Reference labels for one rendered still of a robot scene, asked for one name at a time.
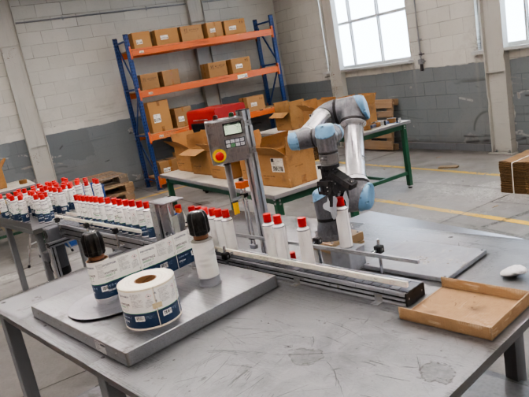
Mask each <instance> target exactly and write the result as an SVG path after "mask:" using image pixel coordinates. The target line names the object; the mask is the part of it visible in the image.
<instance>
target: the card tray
mask: <svg viewBox="0 0 529 397"><path fill-rule="evenodd" d="M441 281H442V286H441V287H440V288H439V289H438V290H437V291H435V292H434V293H433V294H431V295H429V296H428V297H427V298H426V299H425V300H423V301H422V302H420V303H419V304H417V305H416V306H414V307H413V308H412V309H406V308H403V307H398V312H399V317H400V319H403V320H407V321H412V322H416V323H419V324H423V325H429V326H432V327H436V328H442V329H445V330H449V331H452V332H458V333H462V334H465V335H469V336H474V337H478V338H482V339H488V340H491V341H492V340H493V339H495V338H496V337H497V336H498V335H499V334H500V333H501V332H502V331H503V330H504V329H505V328H506V327H507V326H508V325H509V324H511V323H512V322H513V321H514V320H515V319H516V318H517V317H518V316H519V315H520V314H521V313H522V312H523V311H524V310H525V309H526V308H528V307H529V291H525V290H520V289H515V288H507V287H502V286H497V285H491V284H482V283H477V282H472V281H467V280H458V279H453V278H449V277H444V276H441Z"/></svg>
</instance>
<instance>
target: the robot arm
mask: <svg viewBox="0 0 529 397"><path fill-rule="evenodd" d="M369 118H370V113H369V108H368V104H367V102H366V100H365V98H364V96H363V95H353V96H350V97H345V98H338V99H333V100H331V101H328V102H325V103H324V104H322V105H321V106H319V107H318V108H316V109H315V110H314V111H313V113H312V115H311V118H310V119H309V120H308V121H307V122H306V123H305V124H304V125H303V127H302V128H301V129H300V130H299V131H298V132H292V133H290V134H289V135H288V137H287V142H288V145H289V148H290V149H291V150H303V149H308V148H313V147H317V149H318V154H319V159H320V164H321V165H318V166H317V168H318V169H320V171H321V176H322V179H320V180H319V181H317V187H318V188H317V189H316V190H315V191H314V192H313V204H314V207H315V211H316V218H317V222H318V225H317V232H318V236H321V237H322V241H323V242H325V243H326V242H334V241H338V240H339V238H338V229H337V224H336V217H337V202H338V199H337V198H336V197H338V196H343V198H344V203H345V206H347V207H348V213H349V212H357V211H364V210H370V209H371V208H372V206H373V204H374V200H375V192H374V186H373V184H372V183H370V181H369V179H368V178H367V177H366V175H365V159H364V131H363V127H364V126H365V125H366V120H368V119H369ZM340 125H341V126H340ZM343 129H344V131H343ZM343 136H344V140H345V157H346V173H344V172H342V171H341V170H339V169H337V168H338V167H339V157H338V148H337V143H339V142H340V141H341V140H342V137H343ZM319 185H320V187H319Z"/></svg>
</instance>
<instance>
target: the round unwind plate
mask: <svg viewBox="0 0 529 397"><path fill-rule="evenodd" d="M96 302H97V301H96V300H95V297H94V293H93V294H90V295H88V296H85V297H83V298H82V299H80V300H78V301H77V302H75V303H74V304H73V305H71V307H70V308H69V309H68V316H69V317H70V318H72V319H76V320H94V319H99V318H103V317H108V316H112V315H114V314H118V313H120V312H123V310H122V307H121V304H120V298H119V299H118V300H117V301H116V302H114V303H112V304H109V305H106V306H98V305H96Z"/></svg>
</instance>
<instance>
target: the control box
mask: <svg viewBox="0 0 529 397"><path fill-rule="evenodd" d="M233 121H241V123H242V131H243V133H241V134H237V135H230V136H225V137H224V130H223V126H222V124H225V123H229V122H233ZM204 125H205V132H206V136H207V140H208V144H209V151H210V155H211V159H212V163H213V165H214V166H215V165H222V164H227V163H231V162H234V161H241V160H246V159H249V158H250V152H249V148H248V145H247V140H246V133H245V128H244V122H243V119H242V117H241V116H236V115H235V117H231V118H228V117H224V118H219V120H218V121H213V120H211V121H204ZM243 136H245V141H246V145H245V146H240V147H233V148H229V149H226V146H225V142H224V140H226V139H234V138H238V137H243ZM218 152H222V153H223V154H224V159H223V160H222V161H217V160H216V157H215V156H216V153H218Z"/></svg>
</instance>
